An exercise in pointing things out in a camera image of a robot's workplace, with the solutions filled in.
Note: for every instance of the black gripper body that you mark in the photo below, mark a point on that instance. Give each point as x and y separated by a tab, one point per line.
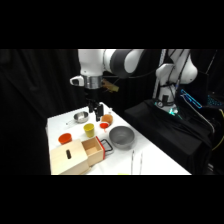
92	96

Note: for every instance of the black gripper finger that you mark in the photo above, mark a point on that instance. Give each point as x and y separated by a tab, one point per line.
98	112
91	108

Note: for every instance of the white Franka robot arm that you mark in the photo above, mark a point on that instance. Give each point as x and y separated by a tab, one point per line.
95	61

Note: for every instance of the brown round food item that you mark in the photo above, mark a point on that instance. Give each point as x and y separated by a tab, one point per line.
107	118

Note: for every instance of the small steel pot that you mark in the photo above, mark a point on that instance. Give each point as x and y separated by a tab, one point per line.
81	117

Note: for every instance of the yellow cup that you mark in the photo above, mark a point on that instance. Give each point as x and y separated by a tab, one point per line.
89	130

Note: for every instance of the large grey metal bowl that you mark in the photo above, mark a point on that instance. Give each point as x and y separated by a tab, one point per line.
121	137

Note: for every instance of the orange plate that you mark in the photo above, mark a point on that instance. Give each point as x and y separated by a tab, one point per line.
65	138

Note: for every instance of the light wooden box with slot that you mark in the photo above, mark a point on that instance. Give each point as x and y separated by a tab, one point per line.
66	159

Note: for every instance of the black curtain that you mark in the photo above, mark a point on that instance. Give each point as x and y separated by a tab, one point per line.
33	100

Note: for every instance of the thin metal stick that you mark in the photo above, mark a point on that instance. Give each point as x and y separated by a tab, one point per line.
132	162
141	163

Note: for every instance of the black cloth covered stand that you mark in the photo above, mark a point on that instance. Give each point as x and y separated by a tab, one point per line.
166	133

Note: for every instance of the blue lit device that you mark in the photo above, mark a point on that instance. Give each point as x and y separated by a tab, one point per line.
191	98

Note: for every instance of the brown wrist camera box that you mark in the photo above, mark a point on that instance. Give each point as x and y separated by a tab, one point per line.
110	85

